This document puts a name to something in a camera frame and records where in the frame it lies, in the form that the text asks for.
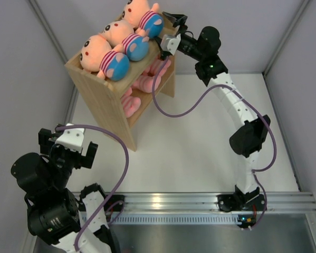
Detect boy plush black hair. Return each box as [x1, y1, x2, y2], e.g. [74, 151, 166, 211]
[121, 0, 164, 39]

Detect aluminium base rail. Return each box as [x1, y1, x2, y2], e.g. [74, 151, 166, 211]
[122, 192, 316, 213]

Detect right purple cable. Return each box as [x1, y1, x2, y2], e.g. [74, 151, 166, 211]
[151, 59, 277, 229]

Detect pink frog-eyed plush toy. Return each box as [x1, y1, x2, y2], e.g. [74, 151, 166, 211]
[131, 75, 161, 93]

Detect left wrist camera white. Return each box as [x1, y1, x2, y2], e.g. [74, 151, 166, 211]
[55, 128, 85, 153]

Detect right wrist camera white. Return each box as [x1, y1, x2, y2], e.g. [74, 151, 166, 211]
[162, 34, 181, 55]

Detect wooden two-tier shelf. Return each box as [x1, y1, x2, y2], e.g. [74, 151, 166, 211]
[64, 12, 178, 152]

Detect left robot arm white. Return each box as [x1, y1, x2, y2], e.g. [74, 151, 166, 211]
[11, 124, 125, 252]

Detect small connector with LED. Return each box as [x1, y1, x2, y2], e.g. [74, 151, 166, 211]
[237, 215, 256, 230]

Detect slotted cable duct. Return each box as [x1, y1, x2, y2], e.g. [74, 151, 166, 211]
[107, 212, 242, 225]

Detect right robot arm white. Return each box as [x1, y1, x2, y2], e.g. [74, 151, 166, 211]
[155, 12, 270, 212]

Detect pink striped plush in shelf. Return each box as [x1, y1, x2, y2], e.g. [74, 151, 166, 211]
[120, 88, 141, 118]

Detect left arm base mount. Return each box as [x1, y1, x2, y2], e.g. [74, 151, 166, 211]
[104, 194, 125, 213]

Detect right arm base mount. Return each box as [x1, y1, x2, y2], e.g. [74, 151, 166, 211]
[217, 193, 265, 212]

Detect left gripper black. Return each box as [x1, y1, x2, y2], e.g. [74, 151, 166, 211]
[39, 129, 96, 189]

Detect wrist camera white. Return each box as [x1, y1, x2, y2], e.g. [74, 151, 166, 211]
[162, 34, 181, 55]
[55, 128, 85, 153]

